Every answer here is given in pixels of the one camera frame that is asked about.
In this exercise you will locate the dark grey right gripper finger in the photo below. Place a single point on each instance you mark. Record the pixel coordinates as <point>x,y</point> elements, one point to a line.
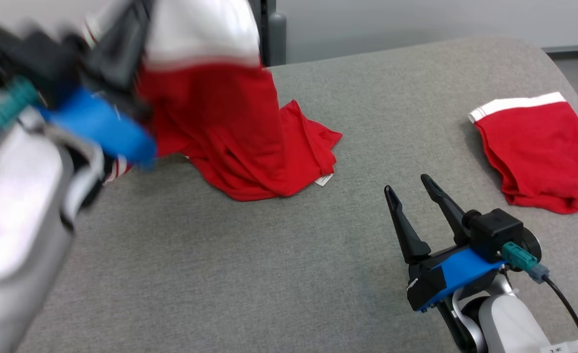
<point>409,235</point>
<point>448,208</point>

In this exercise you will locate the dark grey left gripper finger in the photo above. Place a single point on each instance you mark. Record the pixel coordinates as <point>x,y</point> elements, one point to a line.
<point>132,29</point>

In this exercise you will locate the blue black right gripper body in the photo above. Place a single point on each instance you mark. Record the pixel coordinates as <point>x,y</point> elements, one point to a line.
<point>458,272</point>

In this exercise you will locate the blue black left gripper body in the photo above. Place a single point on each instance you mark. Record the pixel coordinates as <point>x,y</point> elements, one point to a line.
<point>102,122</point>

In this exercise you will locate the red jersey with white lettering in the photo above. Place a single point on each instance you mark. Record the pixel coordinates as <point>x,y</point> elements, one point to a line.
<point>230,122</point>

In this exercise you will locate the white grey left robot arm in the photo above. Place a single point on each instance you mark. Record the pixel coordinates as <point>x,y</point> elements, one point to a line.
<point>14,220</point>

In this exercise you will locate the red shorts with white waistband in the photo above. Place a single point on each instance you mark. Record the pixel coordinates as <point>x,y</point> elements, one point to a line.
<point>543,157</point>

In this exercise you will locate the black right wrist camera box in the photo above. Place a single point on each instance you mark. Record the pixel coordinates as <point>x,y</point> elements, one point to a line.
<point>494,233</point>

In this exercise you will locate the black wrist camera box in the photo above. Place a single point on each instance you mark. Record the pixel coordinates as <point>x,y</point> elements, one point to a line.
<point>38,59</point>
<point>494,233</point>

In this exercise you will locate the teal right camera connector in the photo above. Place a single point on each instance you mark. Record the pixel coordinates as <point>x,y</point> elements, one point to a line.
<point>521,257</point>

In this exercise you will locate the teal camera connector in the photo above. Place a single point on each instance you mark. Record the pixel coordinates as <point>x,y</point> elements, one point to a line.
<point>521,257</point>
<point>9,105</point>

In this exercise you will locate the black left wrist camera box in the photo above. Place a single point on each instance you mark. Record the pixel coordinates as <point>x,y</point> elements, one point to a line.
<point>38,59</point>

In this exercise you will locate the teal left camera connector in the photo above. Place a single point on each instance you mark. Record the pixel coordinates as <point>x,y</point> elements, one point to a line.
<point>9,105</point>

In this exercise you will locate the grey metal wall partition post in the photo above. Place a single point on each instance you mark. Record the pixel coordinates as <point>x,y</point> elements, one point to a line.
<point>271,34</point>

